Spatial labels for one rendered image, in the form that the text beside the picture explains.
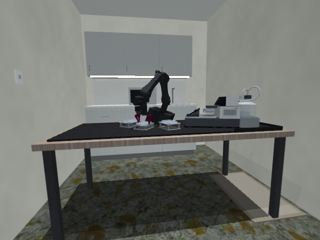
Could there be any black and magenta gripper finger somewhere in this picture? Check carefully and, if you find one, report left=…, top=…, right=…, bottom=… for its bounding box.
left=147, top=115, right=153, bottom=124
left=134, top=114, right=140, bottom=123

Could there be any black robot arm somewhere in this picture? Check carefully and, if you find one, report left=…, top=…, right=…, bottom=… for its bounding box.
left=132, top=70, right=173, bottom=114

